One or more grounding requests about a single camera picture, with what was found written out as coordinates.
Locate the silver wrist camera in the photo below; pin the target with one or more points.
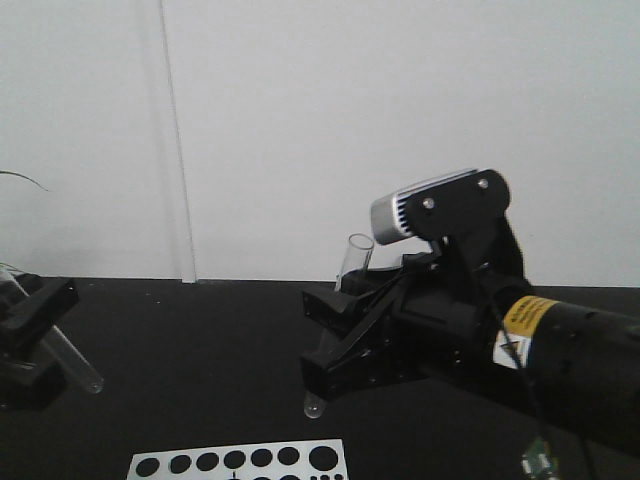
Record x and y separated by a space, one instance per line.
449 204

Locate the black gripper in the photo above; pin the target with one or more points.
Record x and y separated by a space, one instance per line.
454 311

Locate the narrow clear glass test tube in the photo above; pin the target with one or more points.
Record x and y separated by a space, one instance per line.
74 364

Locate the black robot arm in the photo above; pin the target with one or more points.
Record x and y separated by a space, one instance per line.
580 370

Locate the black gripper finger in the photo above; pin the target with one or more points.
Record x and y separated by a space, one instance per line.
31 383
30 309

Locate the white test tube rack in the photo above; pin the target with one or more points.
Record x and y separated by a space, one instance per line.
292 459

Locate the wide clear glass test tube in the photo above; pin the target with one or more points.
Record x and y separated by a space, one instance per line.
356 259

